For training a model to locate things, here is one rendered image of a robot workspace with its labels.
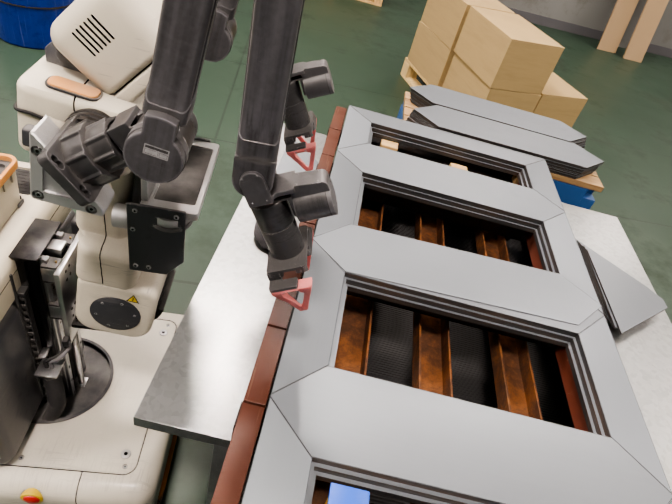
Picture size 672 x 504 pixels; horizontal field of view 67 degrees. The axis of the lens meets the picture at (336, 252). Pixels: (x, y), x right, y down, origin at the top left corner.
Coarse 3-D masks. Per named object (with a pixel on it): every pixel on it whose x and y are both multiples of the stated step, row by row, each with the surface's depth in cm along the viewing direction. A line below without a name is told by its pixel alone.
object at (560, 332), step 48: (432, 144) 175; (384, 192) 150; (432, 192) 149; (384, 288) 115; (336, 336) 101; (528, 336) 118; (576, 336) 117; (576, 384) 110; (336, 480) 81; (384, 480) 81
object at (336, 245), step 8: (328, 232) 123; (336, 232) 124; (344, 232) 125; (328, 240) 121; (336, 240) 122; (344, 240) 122; (328, 248) 119; (336, 248) 119; (344, 248) 120; (336, 256) 117; (344, 256) 118; (344, 264) 116
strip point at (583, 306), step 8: (568, 280) 131; (568, 288) 128; (576, 288) 129; (568, 296) 126; (576, 296) 127; (584, 296) 128; (576, 304) 124; (584, 304) 125; (592, 304) 126; (576, 312) 122; (584, 312) 123; (592, 312) 123; (576, 320) 120; (584, 320) 120
